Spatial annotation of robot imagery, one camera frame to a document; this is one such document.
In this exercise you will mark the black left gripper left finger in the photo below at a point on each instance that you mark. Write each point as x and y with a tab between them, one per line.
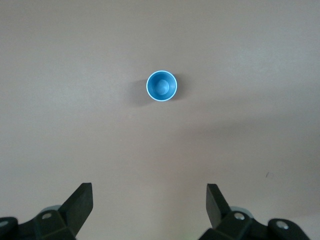
75	207

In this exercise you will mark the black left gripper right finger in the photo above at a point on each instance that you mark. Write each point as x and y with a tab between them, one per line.
220	212

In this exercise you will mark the blue plastic cup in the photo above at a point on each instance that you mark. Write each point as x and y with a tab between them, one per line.
155	86

